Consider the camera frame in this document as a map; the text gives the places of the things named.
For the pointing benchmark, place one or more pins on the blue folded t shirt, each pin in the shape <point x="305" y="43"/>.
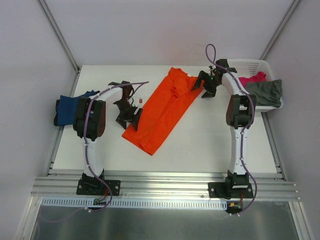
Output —
<point x="67" y="107"/>

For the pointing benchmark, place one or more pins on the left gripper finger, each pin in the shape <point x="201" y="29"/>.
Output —
<point x="123" y="122"/>
<point x="136" y="118"/>

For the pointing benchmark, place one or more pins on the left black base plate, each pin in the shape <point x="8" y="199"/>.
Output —
<point x="95" y="187"/>

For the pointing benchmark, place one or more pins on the white slotted cable duct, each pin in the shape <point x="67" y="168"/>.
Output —
<point x="136" y="203"/>

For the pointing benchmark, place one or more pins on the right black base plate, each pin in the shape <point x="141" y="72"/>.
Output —
<point x="221" y="190"/>

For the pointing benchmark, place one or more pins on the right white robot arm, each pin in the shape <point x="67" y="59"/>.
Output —
<point x="240" y="115"/>

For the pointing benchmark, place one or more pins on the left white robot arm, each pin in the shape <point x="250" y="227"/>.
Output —
<point x="90" y="124"/>

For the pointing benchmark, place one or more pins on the white plastic basket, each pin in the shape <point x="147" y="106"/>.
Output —
<point x="250" y="67"/>

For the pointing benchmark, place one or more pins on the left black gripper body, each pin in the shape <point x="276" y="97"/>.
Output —
<point x="128" y="115"/>

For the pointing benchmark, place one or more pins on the aluminium mounting rail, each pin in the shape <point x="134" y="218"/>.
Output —
<point x="165" y="185"/>

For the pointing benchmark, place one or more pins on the pink t shirt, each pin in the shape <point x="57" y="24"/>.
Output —
<point x="259" y="77"/>

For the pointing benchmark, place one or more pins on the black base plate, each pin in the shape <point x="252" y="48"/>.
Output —
<point x="221" y="190"/>
<point x="95" y="187"/>

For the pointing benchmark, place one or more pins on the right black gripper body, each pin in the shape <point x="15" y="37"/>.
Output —
<point x="207" y="82"/>

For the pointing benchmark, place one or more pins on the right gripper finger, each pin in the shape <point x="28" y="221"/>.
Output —
<point x="209" y="94"/>
<point x="201" y="78"/>

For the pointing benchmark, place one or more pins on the orange t shirt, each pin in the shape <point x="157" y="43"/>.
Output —
<point x="163" y="110"/>

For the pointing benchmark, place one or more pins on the grey t shirt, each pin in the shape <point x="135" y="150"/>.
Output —
<point x="267" y="93"/>

